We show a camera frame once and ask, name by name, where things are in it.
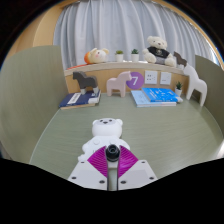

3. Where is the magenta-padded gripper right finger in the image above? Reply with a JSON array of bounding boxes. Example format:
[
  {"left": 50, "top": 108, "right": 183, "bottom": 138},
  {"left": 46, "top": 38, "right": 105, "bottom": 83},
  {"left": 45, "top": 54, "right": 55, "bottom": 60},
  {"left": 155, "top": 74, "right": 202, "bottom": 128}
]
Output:
[{"left": 117, "top": 145, "right": 158, "bottom": 191}]

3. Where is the bright blue book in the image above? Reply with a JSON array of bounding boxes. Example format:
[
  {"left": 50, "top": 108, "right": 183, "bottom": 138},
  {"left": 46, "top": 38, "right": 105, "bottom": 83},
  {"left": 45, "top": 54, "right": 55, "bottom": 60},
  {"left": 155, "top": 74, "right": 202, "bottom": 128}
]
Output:
[{"left": 142, "top": 87, "right": 181, "bottom": 103}]

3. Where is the small potted plant white pot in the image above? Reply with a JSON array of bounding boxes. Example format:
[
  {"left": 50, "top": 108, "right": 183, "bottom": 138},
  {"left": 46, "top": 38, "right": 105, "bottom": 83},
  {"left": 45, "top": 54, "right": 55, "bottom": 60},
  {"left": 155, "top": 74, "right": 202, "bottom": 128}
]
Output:
[
  {"left": 130, "top": 48, "right": 140, "bottom": 63},
  {"left": 174, "top": 81, "right": 184, "bottom": 98},
  {"left": 115, "top": 49, "right": 124, "bottom": 63}
]

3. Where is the small dark horse figure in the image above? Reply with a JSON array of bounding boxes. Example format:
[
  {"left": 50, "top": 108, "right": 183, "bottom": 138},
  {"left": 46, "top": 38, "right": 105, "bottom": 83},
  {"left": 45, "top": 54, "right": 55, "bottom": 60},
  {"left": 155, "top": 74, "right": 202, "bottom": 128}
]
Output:
[{"left": 173, "top": 50, "right": 188, "bottom": 68}]

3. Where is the pink horse figure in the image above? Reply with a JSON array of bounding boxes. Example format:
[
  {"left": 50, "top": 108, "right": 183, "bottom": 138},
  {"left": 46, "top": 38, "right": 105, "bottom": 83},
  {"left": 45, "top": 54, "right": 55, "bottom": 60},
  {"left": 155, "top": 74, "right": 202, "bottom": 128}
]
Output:
[{"left": 106, "top": 70, "right": 133, "bottom": 98}]

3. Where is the white bear-shaped power strip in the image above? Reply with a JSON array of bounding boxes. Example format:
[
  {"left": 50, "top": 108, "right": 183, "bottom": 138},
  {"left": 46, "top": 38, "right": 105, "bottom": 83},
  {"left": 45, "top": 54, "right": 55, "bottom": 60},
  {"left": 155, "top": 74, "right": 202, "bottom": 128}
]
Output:
[{"left": 77, "top": 117, "right": 132, "bottom": 169}]

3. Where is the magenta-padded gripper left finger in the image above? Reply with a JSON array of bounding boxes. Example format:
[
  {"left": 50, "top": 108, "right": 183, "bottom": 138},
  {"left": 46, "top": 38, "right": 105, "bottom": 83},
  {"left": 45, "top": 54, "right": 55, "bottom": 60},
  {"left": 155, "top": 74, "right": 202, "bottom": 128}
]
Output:
[{"left": 67, "top": 145, "right": 109, "bottom": 191}]

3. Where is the round purple number sign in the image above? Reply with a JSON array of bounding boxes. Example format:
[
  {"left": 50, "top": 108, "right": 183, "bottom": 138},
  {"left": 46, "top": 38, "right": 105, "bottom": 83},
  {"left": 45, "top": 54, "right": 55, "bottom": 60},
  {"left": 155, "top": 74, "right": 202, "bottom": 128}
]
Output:
[{"left": 125, "top": 71, "right": 145, "bottom": 90}]

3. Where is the grey white curtain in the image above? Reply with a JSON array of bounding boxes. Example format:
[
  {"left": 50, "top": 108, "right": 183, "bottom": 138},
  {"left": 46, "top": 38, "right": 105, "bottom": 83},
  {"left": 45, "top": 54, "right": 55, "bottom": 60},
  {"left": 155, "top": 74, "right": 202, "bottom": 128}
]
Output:
[{"left": 53, "top": 0, "right": 214, "bottom": 69}]

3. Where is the grey horse figure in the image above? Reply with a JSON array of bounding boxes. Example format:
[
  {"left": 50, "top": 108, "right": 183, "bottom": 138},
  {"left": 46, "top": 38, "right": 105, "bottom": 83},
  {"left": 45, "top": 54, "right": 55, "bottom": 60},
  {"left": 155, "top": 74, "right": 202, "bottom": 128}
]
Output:
[{"left": 72, "top": 70, "right": 100, "bottom": 95}]

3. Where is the white wall socket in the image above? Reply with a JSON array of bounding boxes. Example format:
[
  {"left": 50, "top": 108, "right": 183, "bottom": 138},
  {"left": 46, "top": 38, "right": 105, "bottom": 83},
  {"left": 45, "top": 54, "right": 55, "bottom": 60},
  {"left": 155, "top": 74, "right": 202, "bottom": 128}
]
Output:
[{"left": 144, "top": 69, "right": 159, "bottom": 85}]

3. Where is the large white horse figure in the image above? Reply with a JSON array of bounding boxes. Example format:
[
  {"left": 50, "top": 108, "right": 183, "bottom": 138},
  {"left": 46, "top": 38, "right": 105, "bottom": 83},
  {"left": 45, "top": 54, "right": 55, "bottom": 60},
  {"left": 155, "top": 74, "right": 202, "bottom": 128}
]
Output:
[{"left": 182, "top": 63, "right": 208, "bottom": 108}]

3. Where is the wooden ledge shelf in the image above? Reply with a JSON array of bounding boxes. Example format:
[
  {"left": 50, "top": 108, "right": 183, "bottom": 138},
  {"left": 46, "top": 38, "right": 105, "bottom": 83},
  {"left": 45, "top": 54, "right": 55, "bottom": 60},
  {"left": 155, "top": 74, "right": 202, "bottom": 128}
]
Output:
[{"left": 63, "top": 60, "right": 191, "bottom": 94}]

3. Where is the cream and orange plush toy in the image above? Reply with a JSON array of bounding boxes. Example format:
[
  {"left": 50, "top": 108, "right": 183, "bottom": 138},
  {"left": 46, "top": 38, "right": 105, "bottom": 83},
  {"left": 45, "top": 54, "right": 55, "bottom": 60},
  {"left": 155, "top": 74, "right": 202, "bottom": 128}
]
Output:
[{"left": 68, "top": 47, "right": 110, "bottom": 69}]

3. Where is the navy blue book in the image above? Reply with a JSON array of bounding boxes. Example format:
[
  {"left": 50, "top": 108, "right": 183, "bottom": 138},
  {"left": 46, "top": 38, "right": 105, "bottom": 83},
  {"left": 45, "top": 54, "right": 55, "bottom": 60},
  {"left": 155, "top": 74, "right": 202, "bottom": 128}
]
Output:
[{"left": 59, "top": 90, "right": 102, "bottom": 110}]

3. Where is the light blue book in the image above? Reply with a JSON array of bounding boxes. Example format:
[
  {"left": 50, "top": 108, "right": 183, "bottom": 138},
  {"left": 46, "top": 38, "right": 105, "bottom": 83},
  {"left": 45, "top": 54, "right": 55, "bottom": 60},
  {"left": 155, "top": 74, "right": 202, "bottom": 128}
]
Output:
[{"left": 130, "top": 89, "right": 178, "bottom": 108}]

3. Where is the green desk partition panel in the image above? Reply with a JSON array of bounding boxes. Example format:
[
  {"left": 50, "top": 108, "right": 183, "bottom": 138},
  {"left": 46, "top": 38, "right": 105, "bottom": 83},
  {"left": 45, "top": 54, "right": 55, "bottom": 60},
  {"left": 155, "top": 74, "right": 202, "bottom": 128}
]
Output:
[
  {"left": 194, "top": 54, "right": 224, "bottom": 128},
  {"left": 0, "top": 45, "right": 69, "bottom": 164}
]

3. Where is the small black charger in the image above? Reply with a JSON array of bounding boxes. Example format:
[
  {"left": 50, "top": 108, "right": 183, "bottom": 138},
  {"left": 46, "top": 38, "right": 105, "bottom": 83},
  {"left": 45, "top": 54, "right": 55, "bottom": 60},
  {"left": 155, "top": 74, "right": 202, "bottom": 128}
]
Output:
[{"left": 105, "top": 143, "right": 122, "bottom": 163}]

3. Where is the cream teddy bear black shirt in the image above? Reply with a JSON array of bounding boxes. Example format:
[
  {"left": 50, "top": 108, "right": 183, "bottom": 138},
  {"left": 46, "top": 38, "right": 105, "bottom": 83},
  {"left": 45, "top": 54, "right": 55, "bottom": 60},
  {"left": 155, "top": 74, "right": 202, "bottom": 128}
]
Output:
[{"left": 142, "top": 35, "right": 177, "bottom": 68}]

